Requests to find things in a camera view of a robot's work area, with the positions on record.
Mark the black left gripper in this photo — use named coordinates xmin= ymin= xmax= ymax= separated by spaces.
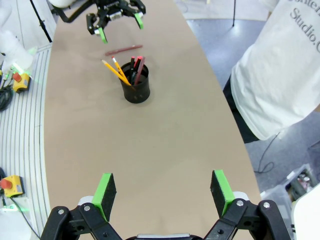
xmin=86 ymin=0 xmax=146 ymax=45

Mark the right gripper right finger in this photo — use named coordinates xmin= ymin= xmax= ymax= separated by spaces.
xmin=203 ymin=169 xmax=292 ymax=240

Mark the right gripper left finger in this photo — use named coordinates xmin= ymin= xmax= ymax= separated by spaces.
xmin=41 ymin=172 xmax=123 ymax=240

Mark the red and black marker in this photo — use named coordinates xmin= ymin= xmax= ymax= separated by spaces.
xmin=129 ymin=56 xmax=141 ymax=83

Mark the yellow pencil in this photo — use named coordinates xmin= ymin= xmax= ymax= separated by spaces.
xmin=111 ymin=56 xmax=130 ymax=85
xmin=101 ymin=59 xmax=132 ymax=87

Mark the maroon pen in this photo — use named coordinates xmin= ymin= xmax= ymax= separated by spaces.
xmin=104 ymin=44 xmax=144 ymax=56
xmin=134 ymin=56 xmax=146 ymax=86

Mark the black mesh pen holder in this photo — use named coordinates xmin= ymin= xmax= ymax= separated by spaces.
xmin=119 ymin=62 xmax=151 ymax=104

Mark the clear plastic storage box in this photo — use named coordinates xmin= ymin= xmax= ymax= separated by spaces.
xmin=259 ymin=163 xmax=316 ymax=209

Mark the black tripod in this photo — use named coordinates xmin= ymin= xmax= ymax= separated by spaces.
xmin=29 ymin=0 xmax=54 ymax=43

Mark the white desk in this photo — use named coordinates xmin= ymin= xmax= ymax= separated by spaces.
xmin=291 ymin=182 xmax=320 ymax=240

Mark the yellow emergency stop button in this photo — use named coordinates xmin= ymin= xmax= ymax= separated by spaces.
xmin=12 ymin=71 xmax=32 ymax=94
xmin=0 ymin=174 xmax=26 ymax=198

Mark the grey slotted mounting platform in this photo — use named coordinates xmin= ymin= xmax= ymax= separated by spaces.
xmin=0 ymin=46 xmax=54 ymax=240

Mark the white rounded machine housing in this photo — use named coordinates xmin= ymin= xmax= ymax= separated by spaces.
xmin=0 ymin=29 xmax=35 ymax=74

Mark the person in white T-shirt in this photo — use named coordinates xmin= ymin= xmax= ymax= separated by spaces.
xmin=222 ymin=0 xmax=320 ymax=145

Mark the black floor cable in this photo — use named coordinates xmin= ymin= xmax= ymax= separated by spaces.
xmin=253 ymin=132 xmax=281 ymax=174

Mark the black cable bundle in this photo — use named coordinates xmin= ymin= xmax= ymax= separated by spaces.
xmin=0 ymin=74 xmax=15 ymax=111

